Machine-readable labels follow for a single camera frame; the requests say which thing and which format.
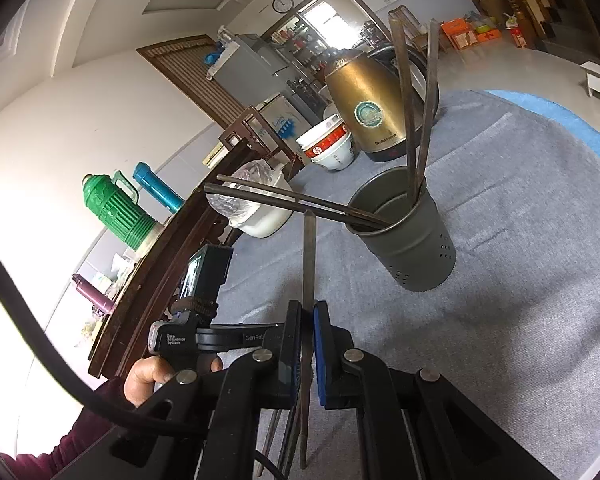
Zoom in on black cable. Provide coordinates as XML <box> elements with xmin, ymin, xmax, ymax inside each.
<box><xmin>0</xmin><ymin>231</ymin><xmax>161</xmax><ymax>430</ymax></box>

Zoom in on grey table cloth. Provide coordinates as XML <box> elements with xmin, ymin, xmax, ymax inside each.
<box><xmin>199</xmin><ymin>88</ymin><xmax>600</xmax><ymax>480</ymax></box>

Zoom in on dark metal chopstick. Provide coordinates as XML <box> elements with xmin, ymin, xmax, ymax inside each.
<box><xmin>204</xmin><ymin>183</ymin><xmax>390</xmax><ymax>229</ymax></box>
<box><xmin>389</xmin><ymin>11</ymin><xmax>417</xmax><ymax>208</ymax></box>
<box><xmin>216</xmin><ymin>174</ymin><xmax>391</xmax><ymax>226</ymax></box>
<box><xmin>416</xmin><ymin>20</ymin><xmax>439</xmax><ymax>192</ymax></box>
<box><xmin>260</xmin><ymin>406</ymin><xmax>300</xmax><ymax>478</ymax></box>
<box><xmin>298</xmin><ymin>210</ymin><xmax>316</xmax><ymax>469</ymax></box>

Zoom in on stacked red white bowls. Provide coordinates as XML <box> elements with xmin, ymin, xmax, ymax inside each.
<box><xmin>297</xmin><ymin>114</ymin><xmax>355</xmax><ymax>171</ymax></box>

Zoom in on bronze electric kettle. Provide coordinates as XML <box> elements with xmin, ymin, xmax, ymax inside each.
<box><xmin>324</xmin><ymin>48</ymin><xmax>441</xmax><ymax>164</ymax></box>

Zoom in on dark carved wooden sideboard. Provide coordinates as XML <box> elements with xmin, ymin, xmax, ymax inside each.
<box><xmin>87</xmin><ymin>140</ymin><xmax>258</xmax><ymax>378</ymax></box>

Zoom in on white pot with plastic bag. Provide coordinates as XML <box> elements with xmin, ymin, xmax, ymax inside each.
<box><xmin>206</xmin><ymin>159</ymin><xmax>292</xmax><ymax>238</ymax></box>

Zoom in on grey metal utensil holder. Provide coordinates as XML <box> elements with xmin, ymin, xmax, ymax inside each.
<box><xmin>348</xmin><ymin>166</ymin><xmax>456</xmax><ymax>292</ymax></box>

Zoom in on purple bottle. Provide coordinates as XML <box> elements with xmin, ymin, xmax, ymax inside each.
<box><xmin>72</xmin><ymin>273</ymin><xmax>116</xmax><ymax>314</ymax></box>

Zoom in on grey refrigerator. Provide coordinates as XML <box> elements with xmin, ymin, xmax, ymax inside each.
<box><xmin>206</xmin><ymin>32</ymin><xmax>326</xmax><ymax>126</ymax></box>

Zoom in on green thermos flask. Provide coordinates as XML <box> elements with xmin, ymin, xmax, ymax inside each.
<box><xmin>82</xmin><ymin>171</ymin><xmax>163</xmax><ymax>255</ymax></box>

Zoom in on orange cardboard box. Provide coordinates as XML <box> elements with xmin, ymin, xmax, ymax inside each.
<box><xmin>441</xmin><ymin>18</ymin><xmax>478</xmax><ymax>50</ymax></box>

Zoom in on wooden stair railing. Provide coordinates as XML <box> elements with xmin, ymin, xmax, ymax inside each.
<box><xmin>507</xmin><ymin>0</ymin><xmax>543</xmax><ymax>50</ymax></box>

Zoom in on person left hand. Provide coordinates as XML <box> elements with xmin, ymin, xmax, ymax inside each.
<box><xmin>123</xmin><ymin>356</ymin><xmax>175</xmax><ymax>408</ymax></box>

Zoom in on brown wooden door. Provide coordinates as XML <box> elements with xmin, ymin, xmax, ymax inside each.
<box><xmin>137</xmin><ymin>35</ymin><xmax>245</xmax><ymax>128</ymax></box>

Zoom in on blue thermos flask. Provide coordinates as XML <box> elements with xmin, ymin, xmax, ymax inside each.
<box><xmin>133</xmin><ymin>162</ymin><xmax>184</xmax><ymax>214</ymax></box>

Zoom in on wooden chair by wall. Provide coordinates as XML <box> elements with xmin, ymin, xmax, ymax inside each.
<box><xmin>388</xmin><ymin>4</ymin><xmax>436</xmax><ymax>53</ymax></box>

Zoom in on round wall clock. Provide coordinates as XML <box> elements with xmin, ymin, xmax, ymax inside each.
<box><xmin>272</xmin><ymin>0</ymin><xmax>294</xmax><ymax>14</ymax></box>

